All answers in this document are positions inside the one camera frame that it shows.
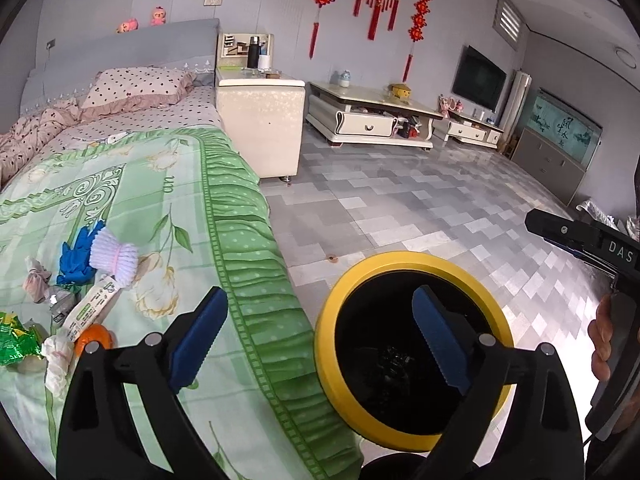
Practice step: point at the pink tissue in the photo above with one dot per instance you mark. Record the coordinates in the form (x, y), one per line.
(36, 282)

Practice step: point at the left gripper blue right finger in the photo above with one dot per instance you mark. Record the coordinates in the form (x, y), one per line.
(440, 331)

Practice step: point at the pink polka dot pillow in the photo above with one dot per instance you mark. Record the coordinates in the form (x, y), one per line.
(129, 89)

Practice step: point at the orange fruit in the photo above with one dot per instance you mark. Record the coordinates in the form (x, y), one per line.
(97, 333)

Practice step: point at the grey upholstered headboard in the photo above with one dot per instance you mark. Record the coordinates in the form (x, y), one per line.
(191, 45)

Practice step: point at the pink plush toy right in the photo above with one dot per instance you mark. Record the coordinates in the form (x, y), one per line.
(158, 16)

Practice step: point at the green floral bed quilt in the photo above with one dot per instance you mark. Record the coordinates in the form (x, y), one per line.
(193, 208)

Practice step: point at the white standing air conditioner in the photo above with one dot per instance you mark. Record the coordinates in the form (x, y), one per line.
(514, 105)

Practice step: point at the green snack wrapper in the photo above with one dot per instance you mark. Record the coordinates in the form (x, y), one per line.
(17, 341)

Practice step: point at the right red knot ornament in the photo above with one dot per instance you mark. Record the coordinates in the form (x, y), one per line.
(416, 31)

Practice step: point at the cream tv stand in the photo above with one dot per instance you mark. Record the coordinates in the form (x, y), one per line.
(467, 130)

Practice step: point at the pink polka dot blanket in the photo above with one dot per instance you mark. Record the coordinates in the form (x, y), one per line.
(30, 134)

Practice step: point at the white green paper package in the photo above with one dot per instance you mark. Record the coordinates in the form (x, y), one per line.
(90, 307)

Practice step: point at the pink plush toy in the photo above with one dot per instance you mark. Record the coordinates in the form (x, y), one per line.
(127, 26)
(158, 16)

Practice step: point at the cream coffee table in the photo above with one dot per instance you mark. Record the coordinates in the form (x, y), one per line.
(358, 115)

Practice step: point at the black thermos bottle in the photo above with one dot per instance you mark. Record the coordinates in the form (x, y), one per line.
(253, 53)

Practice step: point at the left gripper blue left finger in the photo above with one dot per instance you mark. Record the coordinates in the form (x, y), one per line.
(191, 335)

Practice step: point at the silver foil snack bag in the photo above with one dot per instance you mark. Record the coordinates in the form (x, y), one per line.
(60, 301)

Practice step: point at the wall mounted black television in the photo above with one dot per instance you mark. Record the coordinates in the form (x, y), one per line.
(478, 79)

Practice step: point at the yellow rimmed trash bin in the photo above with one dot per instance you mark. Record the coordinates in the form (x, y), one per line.
(372, 360)

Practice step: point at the cream bedside cabinet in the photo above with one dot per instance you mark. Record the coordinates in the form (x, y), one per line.
(262, 111)

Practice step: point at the pink plush toy left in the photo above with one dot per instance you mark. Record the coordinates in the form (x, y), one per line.
(127, 26)

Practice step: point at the blue rubber glove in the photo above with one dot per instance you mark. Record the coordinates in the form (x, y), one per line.
(73, 267)

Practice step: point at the white tissue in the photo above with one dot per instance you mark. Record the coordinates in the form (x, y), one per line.
(58, 350)

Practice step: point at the fish tank cabinet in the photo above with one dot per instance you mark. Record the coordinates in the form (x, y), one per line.
(555, 143)

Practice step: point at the person right hand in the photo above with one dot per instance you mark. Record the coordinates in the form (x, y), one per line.
(600, 331)

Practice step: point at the white foam fruit net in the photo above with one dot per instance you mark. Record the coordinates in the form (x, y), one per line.
(115, 259)

